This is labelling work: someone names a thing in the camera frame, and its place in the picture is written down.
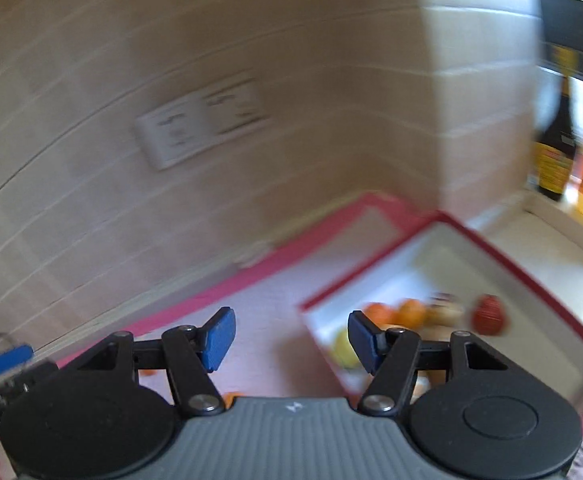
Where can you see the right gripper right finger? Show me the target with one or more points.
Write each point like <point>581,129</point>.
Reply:
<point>391,357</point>

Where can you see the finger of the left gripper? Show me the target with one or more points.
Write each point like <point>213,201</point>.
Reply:
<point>15,357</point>

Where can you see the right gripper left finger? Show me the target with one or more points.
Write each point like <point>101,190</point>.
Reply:
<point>192,354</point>

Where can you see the orange mandarin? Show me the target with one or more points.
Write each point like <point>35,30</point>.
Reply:
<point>380,314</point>

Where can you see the brown potato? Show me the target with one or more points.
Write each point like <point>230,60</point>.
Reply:
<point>444,310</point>

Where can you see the orange fruit on mat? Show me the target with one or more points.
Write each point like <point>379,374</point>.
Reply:
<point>411,314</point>

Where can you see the green yellow pear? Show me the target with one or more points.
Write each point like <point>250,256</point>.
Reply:
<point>342,351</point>

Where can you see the white pink-edged quilted mat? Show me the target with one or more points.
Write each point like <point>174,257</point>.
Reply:
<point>273,353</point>

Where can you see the red white cardboard box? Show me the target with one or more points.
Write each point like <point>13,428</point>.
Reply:
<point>441,255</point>

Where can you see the dark soy sauce bottle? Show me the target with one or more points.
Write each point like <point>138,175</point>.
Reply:
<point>557,146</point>

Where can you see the white wall socket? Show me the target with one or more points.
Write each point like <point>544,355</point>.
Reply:
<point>203,119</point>

